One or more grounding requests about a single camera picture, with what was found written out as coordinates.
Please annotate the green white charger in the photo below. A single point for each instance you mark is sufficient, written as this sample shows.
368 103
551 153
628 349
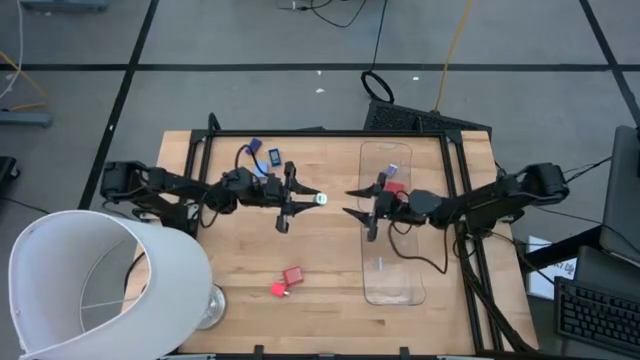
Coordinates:
320 200

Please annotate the black stand leg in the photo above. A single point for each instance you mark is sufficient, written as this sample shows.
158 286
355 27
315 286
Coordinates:
555 250

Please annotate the light blue charger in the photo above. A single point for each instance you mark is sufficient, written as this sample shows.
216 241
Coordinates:
260 169

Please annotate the dark grey case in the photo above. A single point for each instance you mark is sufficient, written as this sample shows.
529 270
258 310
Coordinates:
605 270

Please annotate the navy blue charger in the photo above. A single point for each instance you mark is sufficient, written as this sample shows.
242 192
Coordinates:
255 145

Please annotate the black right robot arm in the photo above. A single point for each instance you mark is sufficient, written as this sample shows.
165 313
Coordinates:
490 200

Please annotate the blue charger with label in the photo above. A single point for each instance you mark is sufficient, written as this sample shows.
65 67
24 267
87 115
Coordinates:
274 157

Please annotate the purple charger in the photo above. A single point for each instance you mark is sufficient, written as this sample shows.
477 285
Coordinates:
393 170

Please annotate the red square charger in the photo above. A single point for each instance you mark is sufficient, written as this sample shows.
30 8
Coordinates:
396 187
293 276

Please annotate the black floor object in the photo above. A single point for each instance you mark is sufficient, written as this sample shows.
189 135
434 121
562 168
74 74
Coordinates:
6 172

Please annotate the pink charger with prongs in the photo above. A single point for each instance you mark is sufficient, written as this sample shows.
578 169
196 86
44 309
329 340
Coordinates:
278 289

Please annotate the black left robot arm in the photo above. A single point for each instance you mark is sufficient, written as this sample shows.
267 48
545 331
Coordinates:
165 182

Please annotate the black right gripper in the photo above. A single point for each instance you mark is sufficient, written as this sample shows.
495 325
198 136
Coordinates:
382 207

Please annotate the white lampshade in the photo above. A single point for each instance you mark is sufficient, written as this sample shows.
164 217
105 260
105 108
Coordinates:
175 260

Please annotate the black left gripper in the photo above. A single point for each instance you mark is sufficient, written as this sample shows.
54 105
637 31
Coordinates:
280 192

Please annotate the grey laptop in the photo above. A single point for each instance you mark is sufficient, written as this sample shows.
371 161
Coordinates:
622 200

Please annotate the grey base plate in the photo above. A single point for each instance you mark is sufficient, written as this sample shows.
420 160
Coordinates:
25 118
65 5

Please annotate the black keyboard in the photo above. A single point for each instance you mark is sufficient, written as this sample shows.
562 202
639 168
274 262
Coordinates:
600 315

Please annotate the clear plastic tray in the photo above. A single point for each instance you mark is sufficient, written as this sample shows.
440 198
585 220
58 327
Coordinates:
372 155
395 280

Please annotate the black mesh panel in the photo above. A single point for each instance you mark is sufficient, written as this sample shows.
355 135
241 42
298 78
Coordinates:
425 120

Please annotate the glass lamp base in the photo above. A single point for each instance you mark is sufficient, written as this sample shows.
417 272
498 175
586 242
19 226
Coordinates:
214 307

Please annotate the black aluminium table frame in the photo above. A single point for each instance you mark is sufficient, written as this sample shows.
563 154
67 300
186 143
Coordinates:
325 133

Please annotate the white paper sheet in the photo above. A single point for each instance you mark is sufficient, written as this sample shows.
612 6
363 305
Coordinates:
542 280

